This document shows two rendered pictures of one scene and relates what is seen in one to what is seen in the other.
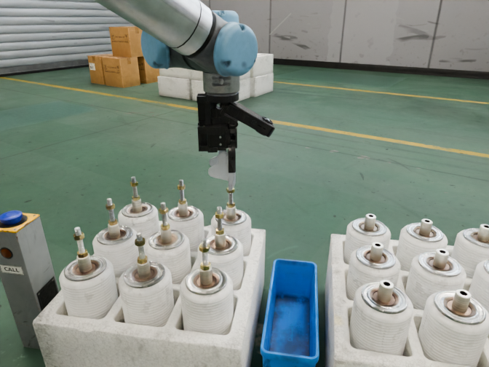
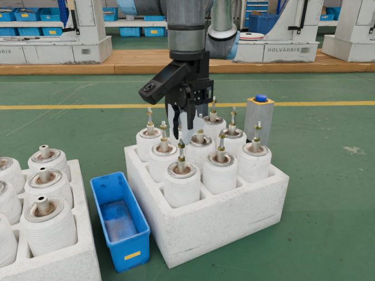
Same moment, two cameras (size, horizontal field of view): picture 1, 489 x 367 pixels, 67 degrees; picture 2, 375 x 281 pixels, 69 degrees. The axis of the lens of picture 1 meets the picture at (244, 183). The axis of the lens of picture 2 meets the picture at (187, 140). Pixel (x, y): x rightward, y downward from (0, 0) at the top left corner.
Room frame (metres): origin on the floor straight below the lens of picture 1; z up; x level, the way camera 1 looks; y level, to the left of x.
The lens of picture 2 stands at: (1.25, -0.29, 0.64)
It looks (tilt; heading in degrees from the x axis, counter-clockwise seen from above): 28 degrees down; 145
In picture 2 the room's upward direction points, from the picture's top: straight up
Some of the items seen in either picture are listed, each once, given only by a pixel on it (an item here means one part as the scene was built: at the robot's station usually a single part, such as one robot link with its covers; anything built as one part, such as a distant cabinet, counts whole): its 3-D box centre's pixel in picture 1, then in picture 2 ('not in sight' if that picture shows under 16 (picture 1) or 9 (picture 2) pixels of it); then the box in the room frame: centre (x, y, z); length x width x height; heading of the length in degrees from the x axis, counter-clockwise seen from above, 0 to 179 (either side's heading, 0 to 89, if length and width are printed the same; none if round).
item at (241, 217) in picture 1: (231, 217); (181, 169); (0.77, 0.03, 0.25); 0.08 x 0.08 x 0.01
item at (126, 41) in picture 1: (128, 41); not in sight; (4.33, 1.28, 0.45); 0.30 x 0.24 x 0.30; 58
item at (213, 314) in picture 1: (208, 319); (152, 156); (0.54, 0.07, 0.16); 0.10 x 0.10 x 0.18
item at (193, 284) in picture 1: (206, 280); (150, 133); (0.54, 0.07, 0.25); 0.08 x 0.08 x 0.01
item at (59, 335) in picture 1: (172, 298); (198, 183); (0.67, 0.17, 0.09); 0.39 x 0.39 x 0.18; 81
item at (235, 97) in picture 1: (218, 121); (188, 78); (0.77, 0.05, 0.48); 0.09 x 0.08 x 0.12; 93
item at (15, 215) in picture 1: (12, 218); (260, 98); (0.64, 0.47, 0.32); 0.04 x 0.04 x 0.02
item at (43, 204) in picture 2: (370, 222); (43, 204); (0.72, -0.28, 0.26); 0.02 x 0.02 x 0.03
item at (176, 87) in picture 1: (186, 84); not in sight; (3.67, 0.56, 0.09); 0.39 x 0.39 x 0.18; 57
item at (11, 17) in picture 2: not in sight; (5, 14); (-5.06, 0.15, 0.36); 0.50 x 0.38 x 0.21; 147
